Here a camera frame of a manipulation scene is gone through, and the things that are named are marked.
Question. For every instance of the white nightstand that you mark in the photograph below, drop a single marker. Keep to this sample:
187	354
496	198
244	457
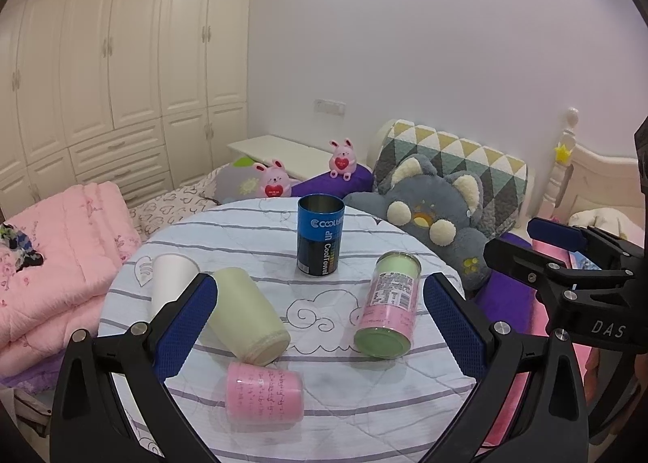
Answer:
283	149

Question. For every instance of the cream panelled wardrobe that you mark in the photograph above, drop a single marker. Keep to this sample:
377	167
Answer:
126	48

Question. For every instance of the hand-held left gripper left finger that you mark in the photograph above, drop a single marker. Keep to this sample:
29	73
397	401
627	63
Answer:
188	326

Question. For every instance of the purple cloth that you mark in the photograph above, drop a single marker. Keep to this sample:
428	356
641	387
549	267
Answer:
506	301

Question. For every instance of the heart print bed sheet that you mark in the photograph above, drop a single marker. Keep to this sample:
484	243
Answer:
167	205

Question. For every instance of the grey koala plush toy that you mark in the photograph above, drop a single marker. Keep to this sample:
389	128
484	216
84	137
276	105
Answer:
435	200

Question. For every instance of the grey pillow with sun print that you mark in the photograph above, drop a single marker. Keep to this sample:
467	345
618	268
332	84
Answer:
238	182

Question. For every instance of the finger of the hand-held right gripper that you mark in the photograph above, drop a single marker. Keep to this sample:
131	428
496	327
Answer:
516	260
554	233

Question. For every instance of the cream frosted cup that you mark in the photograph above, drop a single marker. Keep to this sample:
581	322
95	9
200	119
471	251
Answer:
248	316

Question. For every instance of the pink cup with handwriting print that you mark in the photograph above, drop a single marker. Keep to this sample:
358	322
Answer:
263	394

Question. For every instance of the pink floral quilt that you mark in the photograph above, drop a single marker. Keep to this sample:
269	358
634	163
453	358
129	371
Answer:
66	250

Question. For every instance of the pink bunny toy with heart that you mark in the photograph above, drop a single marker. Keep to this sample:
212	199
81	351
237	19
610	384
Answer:
342	159
275	182

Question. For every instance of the pink and green labelled cup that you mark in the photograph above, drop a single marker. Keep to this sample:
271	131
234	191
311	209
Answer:
390	306

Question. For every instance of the cream blanket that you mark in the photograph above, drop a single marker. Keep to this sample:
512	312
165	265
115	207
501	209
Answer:
607	222

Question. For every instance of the purple pillow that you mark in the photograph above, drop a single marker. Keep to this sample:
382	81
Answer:
324	184

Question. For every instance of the pink cloth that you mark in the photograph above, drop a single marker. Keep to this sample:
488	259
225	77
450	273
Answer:
511	392

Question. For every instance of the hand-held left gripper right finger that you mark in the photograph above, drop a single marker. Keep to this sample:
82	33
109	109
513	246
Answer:
451	327

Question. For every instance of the white wooden bed headboard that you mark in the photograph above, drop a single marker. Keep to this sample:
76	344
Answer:
602	174

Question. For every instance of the triangle pattern quilted cushion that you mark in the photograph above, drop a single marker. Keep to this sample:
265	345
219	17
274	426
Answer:
455	149

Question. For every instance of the dark crumpled garment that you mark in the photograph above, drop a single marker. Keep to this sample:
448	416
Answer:
20	245

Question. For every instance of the blue and black metal cup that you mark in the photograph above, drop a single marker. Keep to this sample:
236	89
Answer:
320	235

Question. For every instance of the white paper cup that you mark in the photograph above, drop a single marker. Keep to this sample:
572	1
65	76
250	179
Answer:
169	286

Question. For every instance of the yellow star decoration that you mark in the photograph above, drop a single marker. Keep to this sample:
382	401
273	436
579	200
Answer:
563	153

